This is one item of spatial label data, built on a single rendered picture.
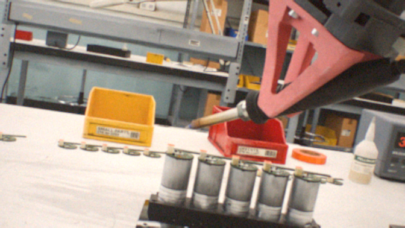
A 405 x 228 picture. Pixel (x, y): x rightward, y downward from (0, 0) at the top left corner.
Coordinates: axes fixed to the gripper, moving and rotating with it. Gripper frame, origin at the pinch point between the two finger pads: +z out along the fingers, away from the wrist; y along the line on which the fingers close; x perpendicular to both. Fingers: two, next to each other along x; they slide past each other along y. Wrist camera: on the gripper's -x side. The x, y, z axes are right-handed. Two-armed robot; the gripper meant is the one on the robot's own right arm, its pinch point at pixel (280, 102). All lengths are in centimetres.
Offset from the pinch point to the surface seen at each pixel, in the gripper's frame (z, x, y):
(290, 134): 103, -103, -222
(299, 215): 9.0, 3.8, -7.5
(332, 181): 16.4, -4.1, -33.4
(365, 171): 13.8, -2.9, -38.5
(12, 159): 24.7, -19.5, 5.4
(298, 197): 7.9, 2.7, -7.3
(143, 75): 109, -162, -142
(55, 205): 18.6, -8.0, 7.0
